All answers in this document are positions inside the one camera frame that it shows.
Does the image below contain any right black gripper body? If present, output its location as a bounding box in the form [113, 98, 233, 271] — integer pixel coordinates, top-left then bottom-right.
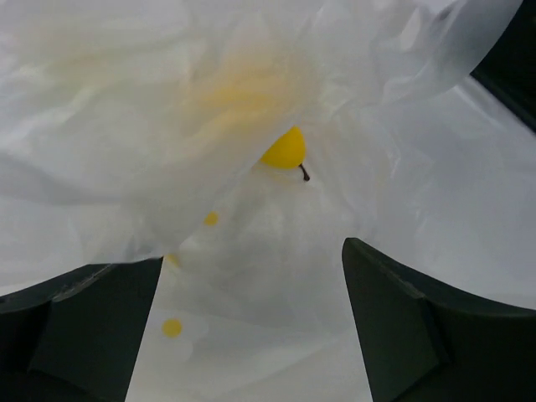
[472, 0, 535, 131]

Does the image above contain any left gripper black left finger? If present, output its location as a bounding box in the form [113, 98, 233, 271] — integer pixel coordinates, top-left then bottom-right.
[1, 259, 162, 401]

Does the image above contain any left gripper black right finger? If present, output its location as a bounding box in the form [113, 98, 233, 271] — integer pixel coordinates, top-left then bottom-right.
[342, 239, 535, 401]

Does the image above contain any clear plastic bag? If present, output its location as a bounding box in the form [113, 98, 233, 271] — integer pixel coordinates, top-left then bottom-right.
[1, 1, 535, 401]

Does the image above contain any yellow fake lemon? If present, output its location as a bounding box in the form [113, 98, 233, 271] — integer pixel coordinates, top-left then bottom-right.
[260, 126, 310, 182]

